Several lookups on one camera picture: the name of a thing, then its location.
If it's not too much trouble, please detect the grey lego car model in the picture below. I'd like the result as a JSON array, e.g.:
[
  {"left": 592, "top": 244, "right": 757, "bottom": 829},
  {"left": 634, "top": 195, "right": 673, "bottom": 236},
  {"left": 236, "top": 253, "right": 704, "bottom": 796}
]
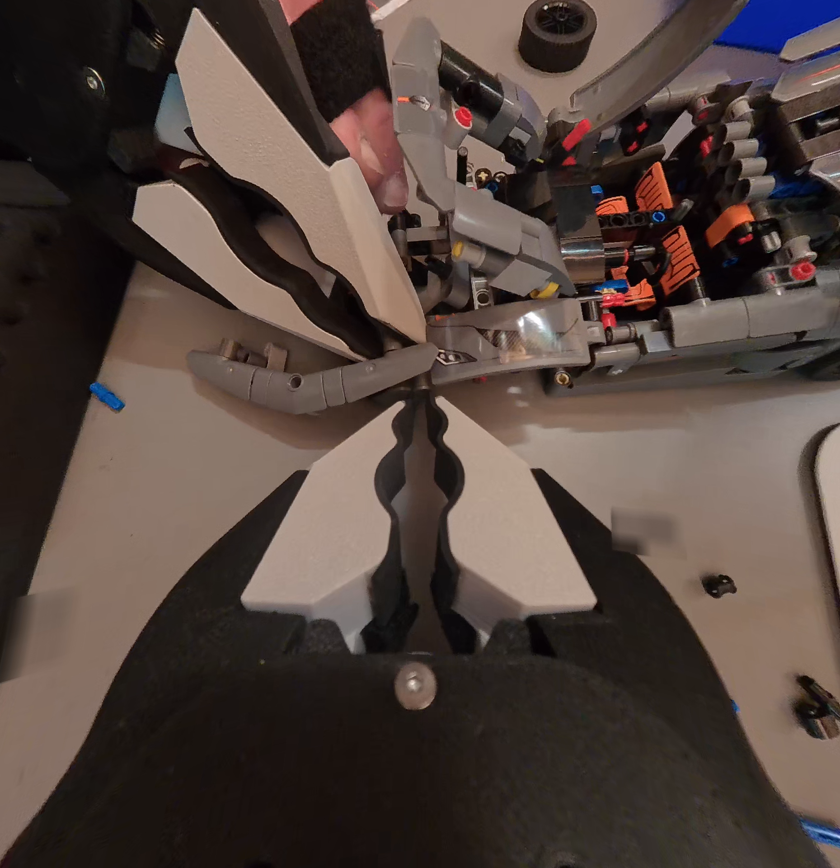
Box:
[{"left": 186, "top": 15, "right": 840, "bottom": 416}]

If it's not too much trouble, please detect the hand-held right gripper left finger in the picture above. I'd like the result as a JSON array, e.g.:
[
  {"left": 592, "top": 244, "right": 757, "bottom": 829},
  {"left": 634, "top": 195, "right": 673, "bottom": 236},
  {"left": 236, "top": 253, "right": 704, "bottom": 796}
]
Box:
[{"left": 241, "top": 399, "right": 408, "bottom": 653}]

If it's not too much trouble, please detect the person's left hand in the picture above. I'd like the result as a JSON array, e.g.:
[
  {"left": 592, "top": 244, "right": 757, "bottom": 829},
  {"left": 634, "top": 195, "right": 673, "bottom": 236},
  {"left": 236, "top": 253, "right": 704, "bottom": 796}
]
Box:
[{"left": 328, "top": 90, "right": 413, "bottom": 217}]

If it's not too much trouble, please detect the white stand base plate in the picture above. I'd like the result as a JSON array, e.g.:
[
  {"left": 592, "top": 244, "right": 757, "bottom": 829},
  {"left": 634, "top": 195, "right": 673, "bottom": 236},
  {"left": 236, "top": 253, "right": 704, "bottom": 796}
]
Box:
[{"left": 814, "top": 420, "right": 840, "bottom": 672}]

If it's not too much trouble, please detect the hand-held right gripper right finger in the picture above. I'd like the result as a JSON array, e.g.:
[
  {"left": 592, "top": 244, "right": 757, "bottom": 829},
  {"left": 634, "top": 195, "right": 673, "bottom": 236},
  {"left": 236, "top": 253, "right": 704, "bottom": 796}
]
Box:
[{"left": 428, "top": 396, "right": 598, "bottom": 652}]

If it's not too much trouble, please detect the black lego tire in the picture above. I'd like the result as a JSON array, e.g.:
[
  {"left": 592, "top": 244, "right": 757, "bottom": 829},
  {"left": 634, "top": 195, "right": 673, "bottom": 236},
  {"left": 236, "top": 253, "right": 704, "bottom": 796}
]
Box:
[{"left": 518, "top": 0, "right": 597, "bottom": 74}]

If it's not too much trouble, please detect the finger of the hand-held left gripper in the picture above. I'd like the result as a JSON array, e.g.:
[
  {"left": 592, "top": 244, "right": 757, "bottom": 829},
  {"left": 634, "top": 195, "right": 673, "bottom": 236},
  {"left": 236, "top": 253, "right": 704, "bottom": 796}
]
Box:
[
  {"left": 130, "top": 163, "right": 388, "bottom": 363},
  {"left": 174, "top": 7, "right": 427, "bottom": 345}
]

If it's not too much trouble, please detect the blue plastic bin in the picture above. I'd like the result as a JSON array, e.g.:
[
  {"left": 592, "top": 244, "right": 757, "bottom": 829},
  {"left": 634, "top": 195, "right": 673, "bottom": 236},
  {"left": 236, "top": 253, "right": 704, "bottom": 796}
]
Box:
[{"left": 714, "top": 0, "right": 840, "bottom": 58}]

